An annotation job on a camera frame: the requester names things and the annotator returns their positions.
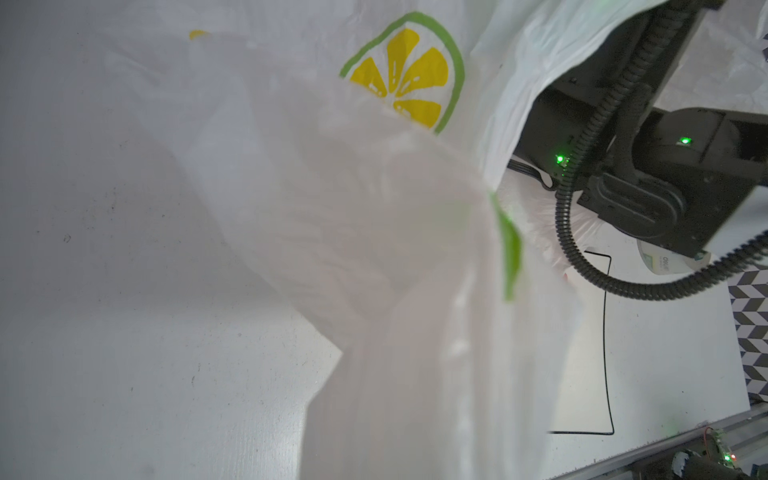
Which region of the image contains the grey tape roll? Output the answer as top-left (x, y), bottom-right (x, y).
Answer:
top-left (637, 240), bottom-right (711, 275)

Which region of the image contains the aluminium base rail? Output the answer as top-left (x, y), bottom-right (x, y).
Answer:
top-left (560, 403), bottom-right (767, 479)

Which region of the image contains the white plastic bag lemon print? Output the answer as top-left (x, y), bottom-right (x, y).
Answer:
top-left (104, 1), bottom-right (652, 479)

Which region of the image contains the white mat black border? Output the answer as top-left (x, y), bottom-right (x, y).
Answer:
top-left (550, 268), bottom-right (614, 435)

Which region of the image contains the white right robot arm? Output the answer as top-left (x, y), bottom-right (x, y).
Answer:
top-left (508, 1), bottom-right (767, 301)

